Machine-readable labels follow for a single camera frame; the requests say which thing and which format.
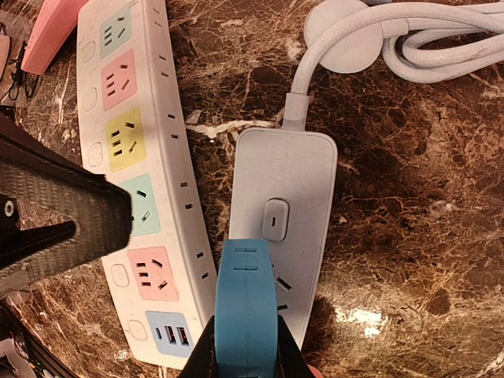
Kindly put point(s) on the pink triangular power strip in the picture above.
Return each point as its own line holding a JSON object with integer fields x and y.
{"x": 54, "y": 24}

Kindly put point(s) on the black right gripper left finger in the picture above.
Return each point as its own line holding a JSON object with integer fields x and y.
{"x": 202, "y": 362}

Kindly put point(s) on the long white power strip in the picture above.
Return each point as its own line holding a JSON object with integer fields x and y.
{"x": 132, "y": 131}

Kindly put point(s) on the pink square adapter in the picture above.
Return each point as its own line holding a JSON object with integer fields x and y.
{"x": 315, "y": 372}

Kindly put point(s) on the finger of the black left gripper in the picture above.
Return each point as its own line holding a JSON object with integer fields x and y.
{"x": 55, "y": 215}

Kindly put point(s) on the grey-blue short power strip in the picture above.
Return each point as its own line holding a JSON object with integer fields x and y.
{"x": 282, "y": 191}

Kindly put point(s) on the blue square adapter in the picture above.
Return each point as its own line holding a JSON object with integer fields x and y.
{"x": 245, "y": 323}

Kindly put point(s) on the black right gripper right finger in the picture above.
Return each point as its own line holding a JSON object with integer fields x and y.
{"x": 289, "y": 360}

